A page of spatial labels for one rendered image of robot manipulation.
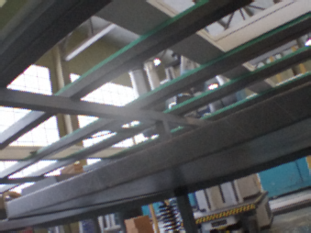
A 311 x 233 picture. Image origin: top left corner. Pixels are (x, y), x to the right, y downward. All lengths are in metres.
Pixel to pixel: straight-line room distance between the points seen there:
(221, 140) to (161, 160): 0.07
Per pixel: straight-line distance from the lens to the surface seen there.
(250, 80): 1.08
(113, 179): 0.37
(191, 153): 0.31
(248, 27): 0.89
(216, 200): 2.82
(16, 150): 1.51
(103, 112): 0.84
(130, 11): 0.58
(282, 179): 5.33
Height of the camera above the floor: 0.53
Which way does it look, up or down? 15 degrees up
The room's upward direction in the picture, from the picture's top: 16 degrees counter-clockwise
